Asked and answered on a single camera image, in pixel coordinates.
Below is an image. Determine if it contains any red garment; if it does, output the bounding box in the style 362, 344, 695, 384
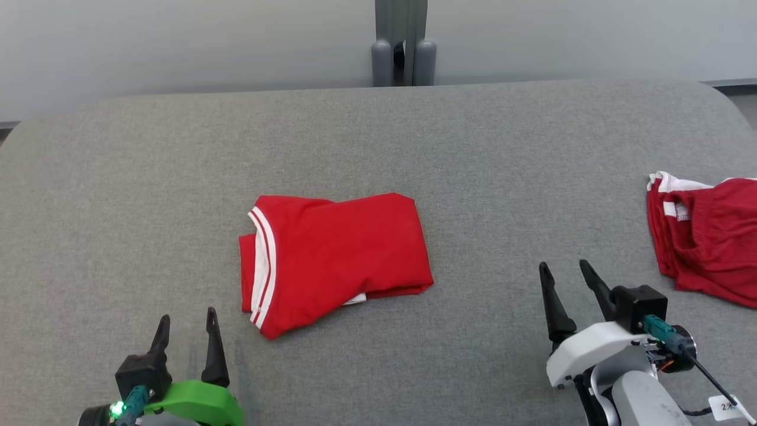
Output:
646, 171, 757, 310

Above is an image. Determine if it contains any teal right camera connector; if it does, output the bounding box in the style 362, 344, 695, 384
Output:
642, 314, 690, 356

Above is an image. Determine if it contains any red shirt with white trim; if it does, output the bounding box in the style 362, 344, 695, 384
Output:
238, 192, 435, 341

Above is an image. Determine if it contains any teal left camera connector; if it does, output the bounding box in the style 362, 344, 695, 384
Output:
109, 385, 150, 426

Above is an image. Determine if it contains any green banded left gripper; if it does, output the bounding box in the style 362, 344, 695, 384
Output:
77, 306, 244, 426

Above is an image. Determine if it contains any teal camera connector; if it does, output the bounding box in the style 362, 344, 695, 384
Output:
109, 385, 150, 426
642, 314, 690, 356

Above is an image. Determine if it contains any grey metal stand base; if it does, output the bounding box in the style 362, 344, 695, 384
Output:
371, 0, 438, 88

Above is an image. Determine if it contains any white cable label tag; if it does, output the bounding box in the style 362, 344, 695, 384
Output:
707, 395, 757, 423

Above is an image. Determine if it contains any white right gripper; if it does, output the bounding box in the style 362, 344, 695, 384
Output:
538, 259, 698, 391

